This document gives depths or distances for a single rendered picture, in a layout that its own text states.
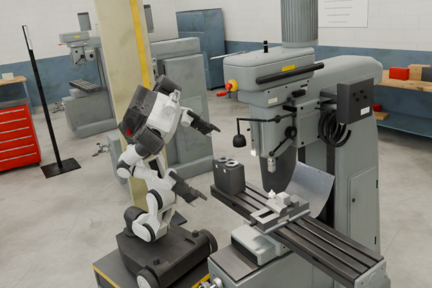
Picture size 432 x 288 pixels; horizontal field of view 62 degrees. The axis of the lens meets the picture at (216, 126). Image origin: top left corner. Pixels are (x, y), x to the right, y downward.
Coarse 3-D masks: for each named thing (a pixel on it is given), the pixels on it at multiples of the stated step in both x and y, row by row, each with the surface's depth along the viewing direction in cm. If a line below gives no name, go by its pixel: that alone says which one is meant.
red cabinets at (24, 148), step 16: (0, 112) 523; (16, 112) 532; (0, 128) 528; (16, 128) 538; (32, 128) 549; (0, 144) 533; (16, 144) 542; (32, 144) 552; (0, 160) 538; (16, 160) 548; (32, 160) 558
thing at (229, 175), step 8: (216, 160) 254; (224, 160) 249; (232, 160) 251; (216, 168) 251; (224, 168) 241; (232, 168) 239; (240, 168) 241; (216, 176) 254; (224, 176) 244; (232, 176) 239; (240, 176) 243; (216, 184) 258; (224, 184) 247; (232, 184) 240; (240, 184) 244; (232, 192) 242
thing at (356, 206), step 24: (360, 120) 219; (312, 144) 232; (360, 144) 224; (336, 168) 220; (360, 168) 229; (336, 192) 226; (360, 192) 232; (336, 216) 231; (360, 216) 238; (360, 240) 244
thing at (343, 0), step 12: (324, 0) 654; (336, 0) 633; (348, 0) 613; (360, 0) 596; (324, 12) 661; (336, 12) 639; (348, 12) 619; (360, 12) 601; (324, 24) 668; (336, 24) 646; (348, 24) 625; (360, 24) 607
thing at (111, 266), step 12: (96, 264) 271; (108, 264) 270; (120, 264) 268; (204, 264) 260; (96, 276) 274; (108, 276) 257; (120, 276) 256; (132, 276) 255; (192, 276) 249; (204, 276) 248
